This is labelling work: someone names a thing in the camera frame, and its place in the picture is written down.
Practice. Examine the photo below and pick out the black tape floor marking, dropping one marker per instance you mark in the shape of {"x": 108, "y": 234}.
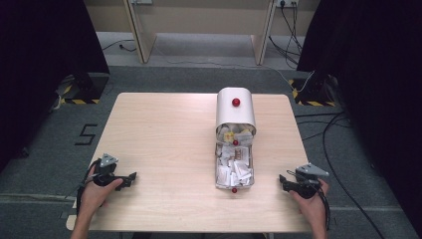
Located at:
{"x": 87, "y": 134}

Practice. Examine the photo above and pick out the person's left hand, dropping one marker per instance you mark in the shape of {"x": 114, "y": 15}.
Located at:
{"x": 94, "y": 197}

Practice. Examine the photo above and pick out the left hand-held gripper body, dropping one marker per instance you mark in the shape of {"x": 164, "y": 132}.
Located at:
{"x": 104, "y": 176}

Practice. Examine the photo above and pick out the yellow paper scrap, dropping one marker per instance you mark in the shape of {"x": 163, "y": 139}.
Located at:
{"x": 229, "y": 136}

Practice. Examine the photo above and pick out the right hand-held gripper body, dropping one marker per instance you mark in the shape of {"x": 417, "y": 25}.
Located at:
{"x": 307, "y": 189}

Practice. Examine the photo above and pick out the black stand base striped tape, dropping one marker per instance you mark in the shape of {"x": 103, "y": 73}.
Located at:
{"x": 83, "y": 91}
{"x": 313, "y": 93}

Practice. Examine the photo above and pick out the dark curtain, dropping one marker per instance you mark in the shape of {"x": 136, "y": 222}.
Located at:
{"x": 375, "y": 83}
{"x": 40, "y": 66}

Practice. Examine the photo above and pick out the pile of white paper scraps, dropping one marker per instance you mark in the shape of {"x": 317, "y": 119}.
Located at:
{"x": 234, "y": 166}

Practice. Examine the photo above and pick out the person's right hand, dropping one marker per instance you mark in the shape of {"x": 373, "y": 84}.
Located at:
{"x": 312, "y": 209}

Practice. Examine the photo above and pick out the beige wooden desk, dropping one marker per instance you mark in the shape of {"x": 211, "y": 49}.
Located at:
{"x": 199, "y": 20}

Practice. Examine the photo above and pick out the white bin with red knobs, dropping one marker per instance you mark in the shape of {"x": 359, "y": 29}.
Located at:
{"x": 235, "y": 113}

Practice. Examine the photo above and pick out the white power strip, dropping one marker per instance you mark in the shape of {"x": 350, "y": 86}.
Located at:
{"x": 141, "y": 1}
{"x": 287, "y": 2}

